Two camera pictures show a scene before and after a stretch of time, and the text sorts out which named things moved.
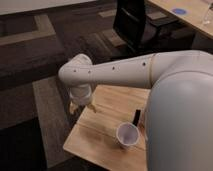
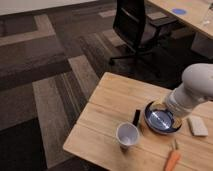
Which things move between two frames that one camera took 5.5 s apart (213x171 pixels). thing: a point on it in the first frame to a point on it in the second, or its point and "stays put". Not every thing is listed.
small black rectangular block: x=136 y=117 stays put
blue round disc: x=179 y=11 stays put
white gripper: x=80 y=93 to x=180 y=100
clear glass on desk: x=208 y=19 stays put
